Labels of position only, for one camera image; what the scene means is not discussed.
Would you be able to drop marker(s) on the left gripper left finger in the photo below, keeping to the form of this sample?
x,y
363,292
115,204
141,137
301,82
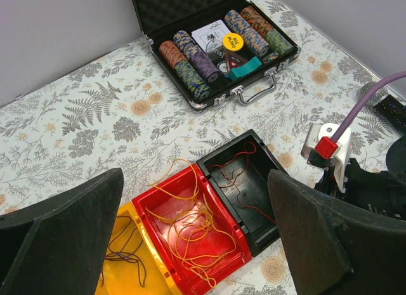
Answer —
x,y
58,245

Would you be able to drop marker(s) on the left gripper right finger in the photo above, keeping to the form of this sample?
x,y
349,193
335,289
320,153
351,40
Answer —
x,y
333,247

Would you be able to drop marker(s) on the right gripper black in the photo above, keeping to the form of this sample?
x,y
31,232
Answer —
x,y
333,180

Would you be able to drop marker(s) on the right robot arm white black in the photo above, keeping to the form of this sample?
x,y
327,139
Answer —
x,y
381,193

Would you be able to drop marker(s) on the yellow plastic bin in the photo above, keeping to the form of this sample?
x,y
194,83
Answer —
x,y
132,264

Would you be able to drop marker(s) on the black plastic bin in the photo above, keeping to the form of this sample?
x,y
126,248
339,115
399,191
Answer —
x,y
238,171

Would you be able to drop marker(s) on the black handheld microphone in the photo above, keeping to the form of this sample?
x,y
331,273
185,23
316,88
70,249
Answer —
x,y
390,108

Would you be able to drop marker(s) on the red plastic bin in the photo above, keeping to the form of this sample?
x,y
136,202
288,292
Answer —
x,y
194,233

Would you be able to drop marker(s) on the floral patterned table mat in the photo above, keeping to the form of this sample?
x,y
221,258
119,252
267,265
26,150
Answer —
x,y
123,111

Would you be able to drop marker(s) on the black poker chip case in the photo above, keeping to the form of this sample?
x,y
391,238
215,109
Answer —
x,y
213,49

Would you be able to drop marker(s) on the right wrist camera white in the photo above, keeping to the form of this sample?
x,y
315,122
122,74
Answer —
x,y
321,151

